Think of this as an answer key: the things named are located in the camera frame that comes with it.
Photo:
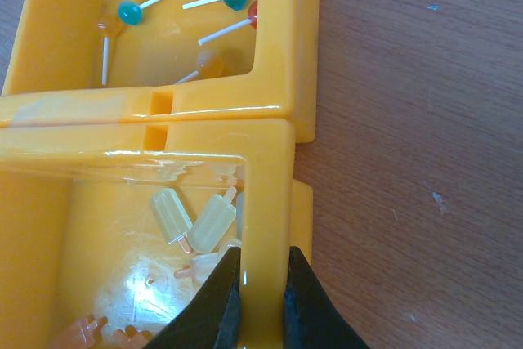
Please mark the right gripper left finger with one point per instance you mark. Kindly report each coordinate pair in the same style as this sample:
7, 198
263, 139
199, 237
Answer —
212, 318

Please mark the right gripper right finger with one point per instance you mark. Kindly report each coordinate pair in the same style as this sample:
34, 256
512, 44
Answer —
310, 318

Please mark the popsicle candies pile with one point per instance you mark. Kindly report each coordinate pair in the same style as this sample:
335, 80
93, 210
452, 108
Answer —
134, 256

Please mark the orange three-compartment bin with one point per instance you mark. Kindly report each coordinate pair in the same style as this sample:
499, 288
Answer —
58, 130

